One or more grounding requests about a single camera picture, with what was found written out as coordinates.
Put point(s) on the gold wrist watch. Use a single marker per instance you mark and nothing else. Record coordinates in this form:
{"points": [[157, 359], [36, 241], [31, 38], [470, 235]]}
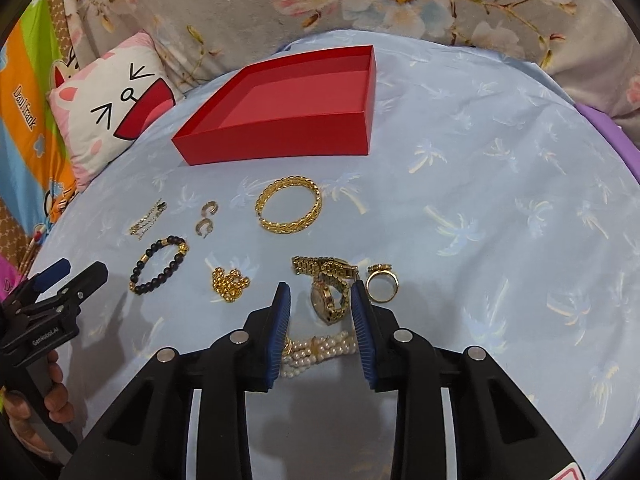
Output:
{"points": [[330, 286]]}

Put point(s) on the person's left hand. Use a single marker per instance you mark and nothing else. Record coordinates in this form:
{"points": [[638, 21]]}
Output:
{"points": [[57, 403]]}

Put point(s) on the gold woven bangle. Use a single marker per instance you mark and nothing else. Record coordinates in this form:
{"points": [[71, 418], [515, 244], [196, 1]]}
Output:
{"points": [[288, 205]]}

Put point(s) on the grey floral blanket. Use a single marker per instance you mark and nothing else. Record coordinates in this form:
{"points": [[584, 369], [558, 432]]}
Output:
{"points": [[585, 45]]}

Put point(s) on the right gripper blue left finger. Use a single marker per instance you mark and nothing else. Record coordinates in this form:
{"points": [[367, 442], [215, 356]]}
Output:
{"points": [[252, 355]]}

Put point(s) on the gold hoop earring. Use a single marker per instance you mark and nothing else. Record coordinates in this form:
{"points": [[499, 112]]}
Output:
{"points": [[209, 209], [204, 227]]}

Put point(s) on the red cardboard tray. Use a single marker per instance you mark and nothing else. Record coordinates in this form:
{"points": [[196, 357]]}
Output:
{"points": [[315, 103]]}

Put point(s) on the light blue palm cloth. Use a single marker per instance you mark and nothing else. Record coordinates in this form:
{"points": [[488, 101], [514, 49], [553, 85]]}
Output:
{"points": [[509, 220]]}

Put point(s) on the purple mat edge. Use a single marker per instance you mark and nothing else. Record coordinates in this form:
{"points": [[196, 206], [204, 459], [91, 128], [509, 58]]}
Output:
{"points": [[615, 136]]}

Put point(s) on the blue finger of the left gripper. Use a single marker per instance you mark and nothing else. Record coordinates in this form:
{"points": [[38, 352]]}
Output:
{"points": [[85, 279], [45, 279]]}

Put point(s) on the colourful cartoon bedsheet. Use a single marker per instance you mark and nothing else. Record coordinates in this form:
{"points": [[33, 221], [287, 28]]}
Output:
{"points": [[37, 181]]}

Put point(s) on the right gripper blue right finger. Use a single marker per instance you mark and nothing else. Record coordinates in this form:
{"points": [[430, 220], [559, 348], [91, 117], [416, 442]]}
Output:
{"points": [[387, 351]]}

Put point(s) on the cat face pillow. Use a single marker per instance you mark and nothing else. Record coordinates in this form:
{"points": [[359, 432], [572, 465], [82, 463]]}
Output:
{"points": [[106, 106]]}

